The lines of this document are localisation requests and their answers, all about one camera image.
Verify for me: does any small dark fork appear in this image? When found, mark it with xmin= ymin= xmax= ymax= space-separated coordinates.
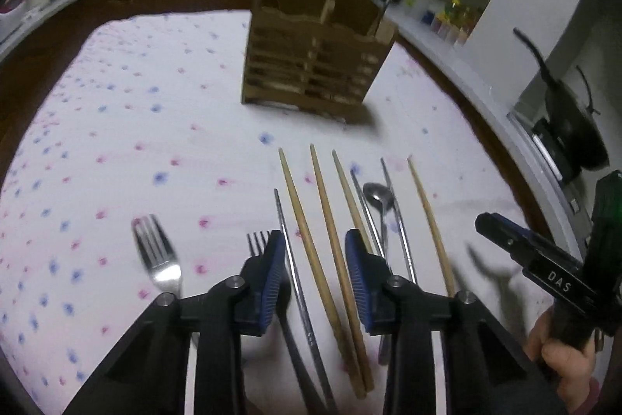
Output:
xmin=246 ymin=230 xmax=329 ymax=415

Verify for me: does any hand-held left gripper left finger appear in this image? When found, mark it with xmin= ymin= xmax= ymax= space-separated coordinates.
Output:
xmin=63 ymin=229 xmax=288 ymax=415

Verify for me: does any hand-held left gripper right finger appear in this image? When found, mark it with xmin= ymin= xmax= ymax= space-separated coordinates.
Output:
xmin=345 ymin=229 xmax=567 ymax=415

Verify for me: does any small metal spoon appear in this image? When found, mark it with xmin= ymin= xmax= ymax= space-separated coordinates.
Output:
xmin=362 ymin=182 xmax=395 ymax=366

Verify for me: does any person's right hand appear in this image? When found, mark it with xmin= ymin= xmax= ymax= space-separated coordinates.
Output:
xmin=524 ymin=305 xmax=603 ymax=415

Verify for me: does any gas stove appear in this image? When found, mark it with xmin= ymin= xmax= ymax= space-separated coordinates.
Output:
xmin=507 ymin=103 xmax=586 ymax=214

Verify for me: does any large silver fork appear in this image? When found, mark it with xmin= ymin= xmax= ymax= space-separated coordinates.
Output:
xmin=131 ymin=214 xmax=183 ymax=300

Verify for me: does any black wok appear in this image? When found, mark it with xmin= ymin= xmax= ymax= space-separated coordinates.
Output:
xmin=513 ymin=28 xmax=611 ymax=173

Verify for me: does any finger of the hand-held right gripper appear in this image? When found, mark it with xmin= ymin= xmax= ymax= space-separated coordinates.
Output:
xmin=475 ymin=212 xmax=592 ymax=300

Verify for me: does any row of spice jars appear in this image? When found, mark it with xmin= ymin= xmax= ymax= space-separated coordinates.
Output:
xmin=429 ymin=0 xmax=476 ymax=45

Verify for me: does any wooden utensil holder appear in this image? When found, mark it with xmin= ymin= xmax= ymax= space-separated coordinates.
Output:
xmin=241 ymin=0 xmax=400 ymax=125

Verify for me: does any white floral tablecloth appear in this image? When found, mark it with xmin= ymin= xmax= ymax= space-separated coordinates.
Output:
xmin=0 ymin=11 xmax=552 ymax=415

